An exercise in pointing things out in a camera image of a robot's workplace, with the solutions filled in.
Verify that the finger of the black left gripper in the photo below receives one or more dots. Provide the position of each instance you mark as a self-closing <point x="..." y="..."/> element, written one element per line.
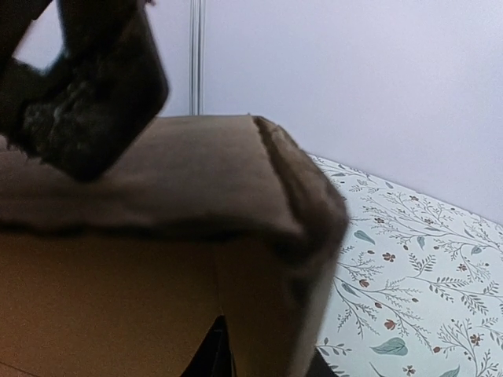
<point x="81" y="113"/>

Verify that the floral patterned table mat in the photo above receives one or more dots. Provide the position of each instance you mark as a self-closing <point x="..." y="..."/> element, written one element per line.
<point x="418" y="286"/>

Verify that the aluminium left frame post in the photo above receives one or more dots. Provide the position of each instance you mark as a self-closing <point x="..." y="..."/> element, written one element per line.
<point x="196" y="56"/>

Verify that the brown cardboard box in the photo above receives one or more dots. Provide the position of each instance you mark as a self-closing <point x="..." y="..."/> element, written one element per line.
<point x="204" y="216"/>

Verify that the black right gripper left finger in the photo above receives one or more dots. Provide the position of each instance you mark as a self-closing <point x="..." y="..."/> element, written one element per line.
<point x="214" y="357"/>

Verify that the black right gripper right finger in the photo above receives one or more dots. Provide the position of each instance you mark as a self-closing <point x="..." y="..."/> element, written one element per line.
<point x="319" y="367"/>

